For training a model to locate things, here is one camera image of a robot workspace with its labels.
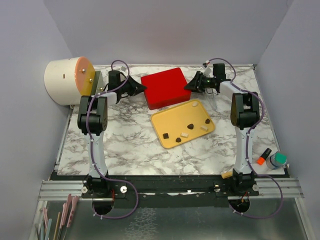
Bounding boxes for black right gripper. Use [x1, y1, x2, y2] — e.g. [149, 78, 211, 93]
[183, 72, 215, 95]

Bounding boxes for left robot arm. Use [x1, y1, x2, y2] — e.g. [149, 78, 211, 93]
[77, 70, 147, 181]

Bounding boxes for green lid jar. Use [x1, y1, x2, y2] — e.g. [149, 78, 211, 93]
[265, 151, 287, 170]

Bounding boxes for yellow plastic tray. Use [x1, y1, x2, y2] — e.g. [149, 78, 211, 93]
[150, 99, 216, 149]

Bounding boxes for aluminium frame rail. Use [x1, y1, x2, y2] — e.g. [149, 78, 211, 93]
[38, 178, 304, 201]

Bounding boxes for grey green drawer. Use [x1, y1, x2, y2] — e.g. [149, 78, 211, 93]
[90, 71, 105, 96]

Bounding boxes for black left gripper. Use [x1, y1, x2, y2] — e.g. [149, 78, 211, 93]
[118, 76, 147, 97]

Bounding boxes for red chocolate box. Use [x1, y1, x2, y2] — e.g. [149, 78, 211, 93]
[147, 94, 191, 110]

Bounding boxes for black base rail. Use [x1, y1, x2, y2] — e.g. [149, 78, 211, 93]
[50, 175, 259, 209]

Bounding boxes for red box lid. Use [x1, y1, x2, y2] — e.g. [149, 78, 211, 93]
[140, 67, 191, 103]

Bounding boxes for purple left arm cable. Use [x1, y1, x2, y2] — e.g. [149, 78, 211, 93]
[84, 59, 139, 221]

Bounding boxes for white cylindrical container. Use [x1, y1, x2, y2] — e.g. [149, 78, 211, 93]
[44, 56, 95, 106]

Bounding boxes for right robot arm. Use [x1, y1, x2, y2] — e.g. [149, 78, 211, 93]
[184, 61, 265, 177]

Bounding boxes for pink tool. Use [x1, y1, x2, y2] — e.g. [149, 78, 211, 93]
[59, 194, 79, 229]

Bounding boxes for clear and metal tongs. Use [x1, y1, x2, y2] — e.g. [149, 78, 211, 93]
[206, 88, 217, 111]

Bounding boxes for orange highlighter pen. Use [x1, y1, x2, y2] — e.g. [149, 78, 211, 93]
[256, 148, 272, 165]

